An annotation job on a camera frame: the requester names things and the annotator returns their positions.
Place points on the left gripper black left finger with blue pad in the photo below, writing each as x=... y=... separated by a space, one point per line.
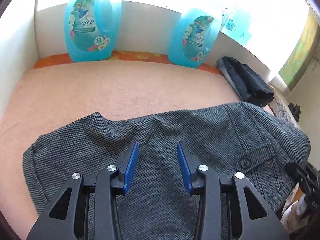
x=66 y=215

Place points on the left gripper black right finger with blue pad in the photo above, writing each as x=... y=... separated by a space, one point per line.
x=248 y=215

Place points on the dark grey checked pants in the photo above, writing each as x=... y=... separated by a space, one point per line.
x=229 y=138

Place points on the pile of light clothes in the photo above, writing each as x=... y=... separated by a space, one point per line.
x=294 y=214

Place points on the dark teapot ornament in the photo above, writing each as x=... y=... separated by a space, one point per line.
x=295 y=111

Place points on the white lace table cloth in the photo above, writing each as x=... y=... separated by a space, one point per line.
x=280 y=109

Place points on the folded dark clothes stack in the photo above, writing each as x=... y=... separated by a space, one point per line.
x=248 y=85

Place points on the pink towel mat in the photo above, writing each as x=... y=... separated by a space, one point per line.
x=48 y=98

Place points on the blue bottle on windowsill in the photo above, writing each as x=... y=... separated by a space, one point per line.
x=235 y=24

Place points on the large blue detergent bottle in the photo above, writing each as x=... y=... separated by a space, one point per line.
x=91 y=29

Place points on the yellow green wall painting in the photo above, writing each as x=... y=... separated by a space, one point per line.
x=300 y=58

